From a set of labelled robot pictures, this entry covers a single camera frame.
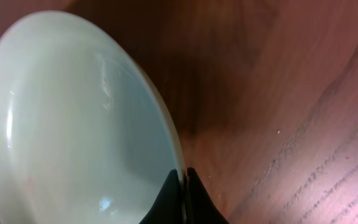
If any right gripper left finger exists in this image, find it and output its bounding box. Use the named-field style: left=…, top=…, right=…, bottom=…
left=140, top=169, right=183, bottom=224

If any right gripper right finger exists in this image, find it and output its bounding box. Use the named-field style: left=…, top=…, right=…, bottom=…
left=186, top=167, right=229, bottom=224

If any light blue plate with streaks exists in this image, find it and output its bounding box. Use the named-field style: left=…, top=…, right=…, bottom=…
left=0, top=11, right=185, bottom=223

